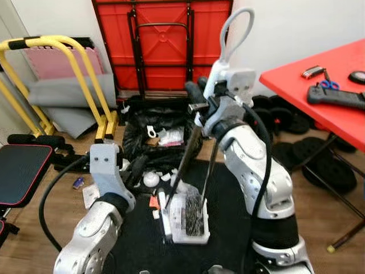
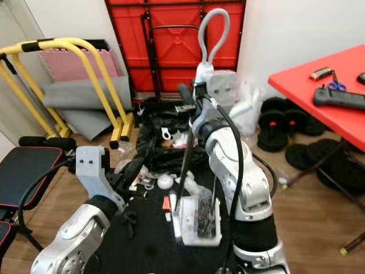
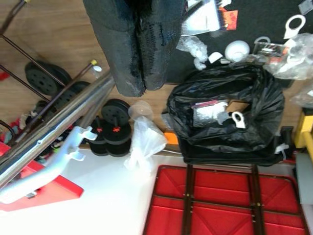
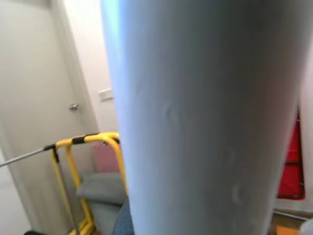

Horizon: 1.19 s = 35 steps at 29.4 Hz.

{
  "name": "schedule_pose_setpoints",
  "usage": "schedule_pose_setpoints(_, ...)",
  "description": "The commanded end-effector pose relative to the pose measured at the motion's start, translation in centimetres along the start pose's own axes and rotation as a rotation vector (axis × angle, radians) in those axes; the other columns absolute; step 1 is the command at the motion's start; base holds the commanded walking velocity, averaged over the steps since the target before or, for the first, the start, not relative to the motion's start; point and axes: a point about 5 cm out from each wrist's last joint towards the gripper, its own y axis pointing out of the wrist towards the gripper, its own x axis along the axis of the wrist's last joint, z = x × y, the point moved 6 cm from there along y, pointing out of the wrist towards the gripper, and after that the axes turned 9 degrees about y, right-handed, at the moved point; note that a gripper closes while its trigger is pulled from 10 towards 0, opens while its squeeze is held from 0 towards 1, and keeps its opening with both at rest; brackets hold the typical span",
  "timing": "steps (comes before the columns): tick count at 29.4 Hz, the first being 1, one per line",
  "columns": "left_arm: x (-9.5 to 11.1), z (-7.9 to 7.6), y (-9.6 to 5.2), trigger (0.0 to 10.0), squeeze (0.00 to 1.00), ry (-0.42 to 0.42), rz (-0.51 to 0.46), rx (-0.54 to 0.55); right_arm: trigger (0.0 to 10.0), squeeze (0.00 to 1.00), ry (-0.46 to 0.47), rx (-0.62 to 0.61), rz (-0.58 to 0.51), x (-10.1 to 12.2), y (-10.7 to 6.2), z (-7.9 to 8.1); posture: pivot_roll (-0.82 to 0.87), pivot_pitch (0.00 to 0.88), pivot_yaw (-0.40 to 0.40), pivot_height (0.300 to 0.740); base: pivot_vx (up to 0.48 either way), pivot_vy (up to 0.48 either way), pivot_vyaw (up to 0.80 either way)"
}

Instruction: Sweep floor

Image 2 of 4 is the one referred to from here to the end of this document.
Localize white dustpan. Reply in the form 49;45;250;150
171;194;222;246

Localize pink foam mat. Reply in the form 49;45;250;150
43;49;120;82

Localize grey folded mat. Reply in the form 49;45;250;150
43;75;133;140

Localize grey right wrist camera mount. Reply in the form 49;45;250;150
204;70;239;109

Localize yellow tubular metal frame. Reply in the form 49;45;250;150
0;37;136;150

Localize black floor mat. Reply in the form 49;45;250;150
91;166;263;274

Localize blue handled scissors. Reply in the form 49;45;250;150
327;71;347;93

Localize red top table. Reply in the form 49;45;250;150
268;45;365;256

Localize black weight plate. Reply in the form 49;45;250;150
308;138;348;163
285;143;319;170
317;155;365;196

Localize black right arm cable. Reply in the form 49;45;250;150
208;98;243;274

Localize black foam leg rollers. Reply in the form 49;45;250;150
18;135;86;172

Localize small white ball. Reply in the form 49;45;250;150
157;174;175;190

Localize red folded table black frame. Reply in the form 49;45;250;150
106;0;247;102

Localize grey metal clothes rail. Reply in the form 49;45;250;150
1;53;47;123

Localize black rubbish bag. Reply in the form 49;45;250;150
136;97;212;172

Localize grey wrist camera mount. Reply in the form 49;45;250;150
204;70;239;109
75;146;110;200

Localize large black bench pad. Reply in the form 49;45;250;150
0;220;17;260

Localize white clear wrapper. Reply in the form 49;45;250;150
172;131;192;148

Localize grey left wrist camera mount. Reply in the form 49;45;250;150
75;146;110;200

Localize white plastic bag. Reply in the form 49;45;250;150
231;80;263;136

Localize small black bench pad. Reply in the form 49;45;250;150
0;146;64;209

